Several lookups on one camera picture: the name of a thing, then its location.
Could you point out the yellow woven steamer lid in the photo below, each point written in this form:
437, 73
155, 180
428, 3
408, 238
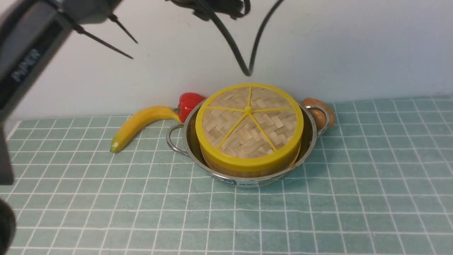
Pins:
249, 110

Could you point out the yellow bamboo steamer basket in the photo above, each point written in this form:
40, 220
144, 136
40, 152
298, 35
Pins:
250, 158

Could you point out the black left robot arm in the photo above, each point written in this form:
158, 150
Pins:
32, 32

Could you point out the stainless steel pot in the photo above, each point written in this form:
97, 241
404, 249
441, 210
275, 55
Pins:
182, 139

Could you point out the red bell pepper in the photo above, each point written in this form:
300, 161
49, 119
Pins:
187, 102

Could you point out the yellow banana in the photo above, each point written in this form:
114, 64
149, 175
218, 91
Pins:
139, 121

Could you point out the brown bread roll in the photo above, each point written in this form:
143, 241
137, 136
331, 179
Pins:
319, 116

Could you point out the green checkered tablecloth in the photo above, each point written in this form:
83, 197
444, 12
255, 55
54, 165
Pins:
379, 182

